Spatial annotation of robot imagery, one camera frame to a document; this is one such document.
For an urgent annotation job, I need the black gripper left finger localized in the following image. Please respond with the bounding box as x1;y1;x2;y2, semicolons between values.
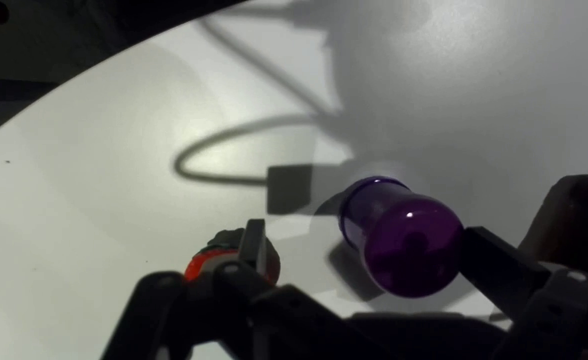
212;219;271;293

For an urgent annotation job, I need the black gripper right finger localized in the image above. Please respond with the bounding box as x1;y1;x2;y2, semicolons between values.
460;225;549;314

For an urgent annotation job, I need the purple plastic tub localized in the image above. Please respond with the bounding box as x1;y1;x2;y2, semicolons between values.
338;176;464;298

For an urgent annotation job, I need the red toy strawberry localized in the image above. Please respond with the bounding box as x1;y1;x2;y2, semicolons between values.
185;228;280;284

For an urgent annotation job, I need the brown plush moose toy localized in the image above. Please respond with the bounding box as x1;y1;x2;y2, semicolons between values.
518;173;588;271

